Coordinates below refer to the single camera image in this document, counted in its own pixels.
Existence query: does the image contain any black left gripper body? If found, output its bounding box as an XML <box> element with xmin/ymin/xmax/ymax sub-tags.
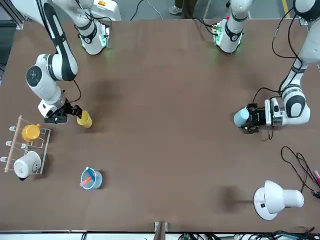
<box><xmin>249</xmin><ymin>107</ymin><xmax>267</xmax><ymax>126</ymax></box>

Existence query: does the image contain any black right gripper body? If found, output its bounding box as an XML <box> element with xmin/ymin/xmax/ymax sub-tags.
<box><xmin>44</xmin><ymin>99</ymin><xmax>74</xmax><ymax>125</ymax></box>

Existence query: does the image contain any yellow plastic IKEA cup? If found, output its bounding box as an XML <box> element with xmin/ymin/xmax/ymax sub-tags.
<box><xmin>76</xmin><ymin>110</ymin><xmax>93</xmax><ymax>129</ymax></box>

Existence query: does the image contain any light blue IKEA cup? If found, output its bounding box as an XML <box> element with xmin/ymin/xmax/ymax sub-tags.
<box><xmin>233</xmin><ymin>107</ymin><xmax>251</xmax><ymax>127</ymax></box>

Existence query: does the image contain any yellow mug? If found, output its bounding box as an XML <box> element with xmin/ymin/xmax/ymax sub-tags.
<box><xmin>21</xmin><ymin>123</ymin><xmax>42</xmax><ymax>141</ymax></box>

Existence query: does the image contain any white rack with wooden rod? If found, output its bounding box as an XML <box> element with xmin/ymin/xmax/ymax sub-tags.
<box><xmin>0</xmin><ymin>115</ymin><xmax>52</xmax><ymax>175</ymax></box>

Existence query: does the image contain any white ceramic mug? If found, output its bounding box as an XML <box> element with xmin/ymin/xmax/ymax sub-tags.
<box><xmin>13</xmin><ymin>150</ymin><xmax>42</xmax><ymax>179</ymax></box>

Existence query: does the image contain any orange pen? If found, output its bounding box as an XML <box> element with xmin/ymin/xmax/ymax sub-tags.
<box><xmin>79</xmin><ymin>176</ymin><xmax>93</xmax><ymax>187</ymax></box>

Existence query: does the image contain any clear blue plastic beaker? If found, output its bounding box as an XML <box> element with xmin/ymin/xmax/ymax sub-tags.
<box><xmin>80</xmin><ymin>166</ymin><xmax>103</xmax><ymax>191</ymax></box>

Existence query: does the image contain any white desk lamp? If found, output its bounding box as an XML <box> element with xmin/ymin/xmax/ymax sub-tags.
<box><xmin>253</xmin><ymin>179</ymin><xmax>305</xmax><ymax>221</ymax></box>

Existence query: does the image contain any white box with warning label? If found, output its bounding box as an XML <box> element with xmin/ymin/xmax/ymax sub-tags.
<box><xmin>91</xmin><ymin>0</ymin><xmax>122</xmax><ymax>22</ymax></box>

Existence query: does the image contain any person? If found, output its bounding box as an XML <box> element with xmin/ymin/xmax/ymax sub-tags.
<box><xmin>169</xmin><ymin>0</ymin><xmax>201</xmax><ymax>20</ymax></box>

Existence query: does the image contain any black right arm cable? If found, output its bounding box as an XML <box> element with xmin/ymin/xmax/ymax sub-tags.
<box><xmin>62</xmin><ymin>79</ymin><xmax>83</xmax><ymax>103</ymax></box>

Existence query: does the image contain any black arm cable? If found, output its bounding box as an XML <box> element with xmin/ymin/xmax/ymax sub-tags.
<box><xmin>251</xmin><ymin>7</ymin><xmax>305</xmax><ymax>141</ymax></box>
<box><xmin>62</xmin><ymin>79</ymin><xmax>83</xmax><ymax>103</ymax></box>

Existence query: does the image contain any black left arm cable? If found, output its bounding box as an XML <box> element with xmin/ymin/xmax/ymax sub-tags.
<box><xmin>251</xmin><ymin>7</ymin><xmax>305</xmax><ymax>141</ymax></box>

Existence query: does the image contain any black cable on table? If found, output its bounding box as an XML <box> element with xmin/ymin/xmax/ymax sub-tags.
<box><xmin>280</xmin><ymin>146</ymin><xmax>320</xmax><ymax>199</ymax></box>

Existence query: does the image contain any black foot cable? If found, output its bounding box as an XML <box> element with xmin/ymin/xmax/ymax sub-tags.
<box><xmin>192</xmin><ymin>17</ymin><xmax>218</xmax><ymax>35</ymax></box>

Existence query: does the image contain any camera mount post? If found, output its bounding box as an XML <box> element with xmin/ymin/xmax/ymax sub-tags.
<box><xmin>154</xmin><ymin>221</ymin><xmax>169</xmax><ymax>240</ymax></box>

